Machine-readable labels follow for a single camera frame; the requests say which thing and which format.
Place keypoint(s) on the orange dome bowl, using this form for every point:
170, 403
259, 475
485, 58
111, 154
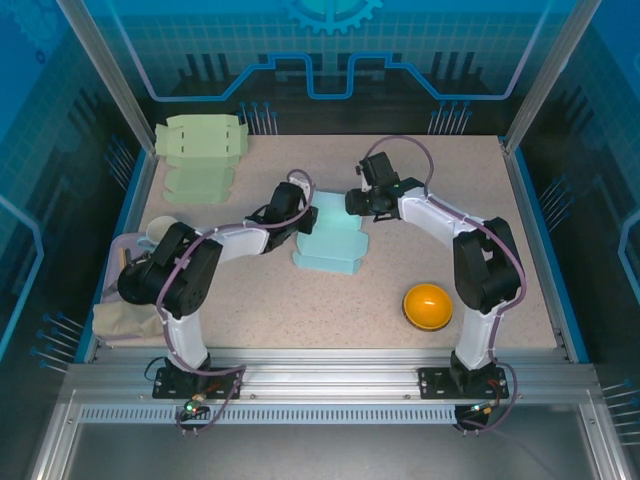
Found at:
429, 306

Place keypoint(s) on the beige cloth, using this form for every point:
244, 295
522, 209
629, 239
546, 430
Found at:
120, 322

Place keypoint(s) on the aluminium table side rail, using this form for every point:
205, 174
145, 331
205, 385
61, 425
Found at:
535, 250
147, 175

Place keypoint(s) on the light blue paper box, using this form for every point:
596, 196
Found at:
330, 240

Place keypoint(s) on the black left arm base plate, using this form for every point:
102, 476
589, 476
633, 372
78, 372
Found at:
170, 386

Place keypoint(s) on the light green paper box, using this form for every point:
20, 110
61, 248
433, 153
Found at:
200, 150

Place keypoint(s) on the small connector with green light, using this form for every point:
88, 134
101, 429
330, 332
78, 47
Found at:
480, 407
192, 407

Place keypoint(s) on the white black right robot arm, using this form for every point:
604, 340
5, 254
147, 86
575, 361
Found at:
477, 335

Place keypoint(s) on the pale blue mug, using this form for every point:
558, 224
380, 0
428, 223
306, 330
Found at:
159, 227

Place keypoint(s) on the aluminium frame post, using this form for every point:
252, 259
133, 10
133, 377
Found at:
547, 75
107, 75

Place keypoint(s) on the aluminium front rail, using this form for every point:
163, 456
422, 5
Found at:
325, 372

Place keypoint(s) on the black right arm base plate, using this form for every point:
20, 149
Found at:
435, 384

